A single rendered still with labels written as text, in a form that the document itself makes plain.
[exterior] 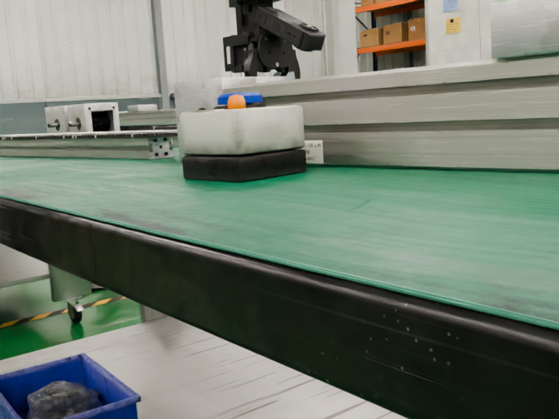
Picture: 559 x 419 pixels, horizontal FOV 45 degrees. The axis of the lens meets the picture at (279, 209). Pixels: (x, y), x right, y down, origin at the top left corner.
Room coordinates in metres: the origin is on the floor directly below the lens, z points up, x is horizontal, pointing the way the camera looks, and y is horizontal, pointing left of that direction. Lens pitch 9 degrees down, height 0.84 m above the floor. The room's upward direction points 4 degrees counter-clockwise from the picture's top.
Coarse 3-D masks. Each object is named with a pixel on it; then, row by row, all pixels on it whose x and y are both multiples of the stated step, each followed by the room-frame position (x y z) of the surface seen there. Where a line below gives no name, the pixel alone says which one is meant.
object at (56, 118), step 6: (48, 108) 1.79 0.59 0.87; (54, 108) 1.77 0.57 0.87; (60, 108) 1.75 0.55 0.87; (66, 108) 1.74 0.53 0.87; (48, 114) 1.80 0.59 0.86; (54, 114) 1.78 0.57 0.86; (60, 114) 1.75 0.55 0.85; (66, 114) 1.74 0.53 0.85; (48, 120) 1.80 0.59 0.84; (54, 120) 1.78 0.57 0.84; (60, 120) 1.76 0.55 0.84; (66, 120) 1.74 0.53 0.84; (48, 126) 1.75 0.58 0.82; (54, 126) 1.76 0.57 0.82; (60, 126) 1.76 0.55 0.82; (66, 126) 1.74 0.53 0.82; (48, 132) 1.80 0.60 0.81; (54, 132) 1.78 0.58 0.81; (60, 132) 1.76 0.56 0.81; (66, 132) 1.74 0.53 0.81
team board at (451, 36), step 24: (432, 0) 4.14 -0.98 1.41; (456, 0) 4.00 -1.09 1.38; (480, 0) 3.87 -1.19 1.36; (504, 0) 3.74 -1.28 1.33; (432, 24) 4.14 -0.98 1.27; (456, 24) 4.00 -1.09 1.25; (480, 24) 3.87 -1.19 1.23; (432, 48) 4.14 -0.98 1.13; (456, 48) 4.00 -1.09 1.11; (480, 48) 3.87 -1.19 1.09
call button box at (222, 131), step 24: (192, 120) 0.59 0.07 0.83; (216, 120) 0.56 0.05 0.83; (240, 120) 0.55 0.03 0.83; (264, 120) 0.57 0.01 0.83; (288, 120) 0.59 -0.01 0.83; (192, 144) 0.59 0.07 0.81; (216, 144) 0.57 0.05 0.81; (240, 144) 0.55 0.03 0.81; (264, 144) 0.57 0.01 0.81; (288, 144) 0.58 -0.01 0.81; (192, 168) 0.59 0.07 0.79; (216, 168) 0.57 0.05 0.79; (240, 168) 0.55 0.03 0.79; (264, 168) 0.56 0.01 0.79; (288, 168) 0.58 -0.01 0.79
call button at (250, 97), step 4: (240, 92) 0.59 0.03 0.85; (244, 92) 0.59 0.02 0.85; (248, 92) 0.59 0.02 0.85; (252, 92) 0.59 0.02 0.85; (256, 92) 0.59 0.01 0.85; (220, 96) 0.59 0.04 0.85; (224, 96) 0.59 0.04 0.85; (228, 96) 0.58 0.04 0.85; (244, 96) 0.58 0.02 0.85; (248, 96) 0.58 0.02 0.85; (252, 96) 0.59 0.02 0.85; (256, 96) 0.59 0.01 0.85; (260, 96) 0.60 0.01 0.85; (220, 100) 0.59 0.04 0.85; (224, 100) 0.59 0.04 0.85; (248, 100) 0.58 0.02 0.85; (252, 100) 0.59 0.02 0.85; (256, 100) 0.59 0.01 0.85; (260, 100) 0.59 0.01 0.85; (220, 104) 0.59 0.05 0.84; (224, 104) 0.59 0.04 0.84; (248, 104) 0.59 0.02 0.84
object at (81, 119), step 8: (80, 104) 1.67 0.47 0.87; (88, 104) 1.66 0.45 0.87; (96, 104) 1.67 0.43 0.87; (104, 104) 1.68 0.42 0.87; (112, 104) 1.70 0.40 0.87; (72, 112) 1.70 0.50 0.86; (80, 112) 1.67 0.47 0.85; (88, 112) 1.66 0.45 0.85; (96, 112) 1.71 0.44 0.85; (104, 112) 1.72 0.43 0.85; (112, 112) 1.70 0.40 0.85; (72, 120) 1.71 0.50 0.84; (80, 120) 1.67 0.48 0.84; (88, 120) 1.65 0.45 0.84; (96, 120) 1.69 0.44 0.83; (104, 120) 1.70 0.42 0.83; (112, 120) 1.70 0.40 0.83; (72, 128) 1.71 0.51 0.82; (80, 128) 1.68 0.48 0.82; (88, 128) 1.65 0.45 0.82; (96, 128) 1.69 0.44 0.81; (104, 128) 1.70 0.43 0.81; (112, 128) 1.70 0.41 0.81
